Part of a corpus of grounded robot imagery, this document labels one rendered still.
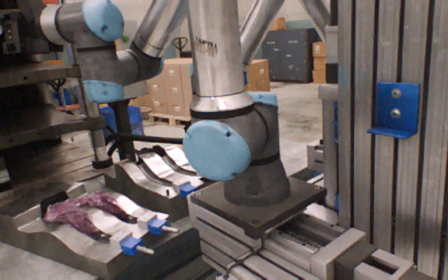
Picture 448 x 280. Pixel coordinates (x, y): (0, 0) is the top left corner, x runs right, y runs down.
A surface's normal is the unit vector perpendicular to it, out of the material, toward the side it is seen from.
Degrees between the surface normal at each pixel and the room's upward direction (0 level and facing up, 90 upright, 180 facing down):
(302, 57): 90
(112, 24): 90
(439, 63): 90
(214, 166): 98
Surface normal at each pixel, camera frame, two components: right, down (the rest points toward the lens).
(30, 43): -0.41, 0.18
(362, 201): -0.76, 0.26
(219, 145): -0.39, 0.44
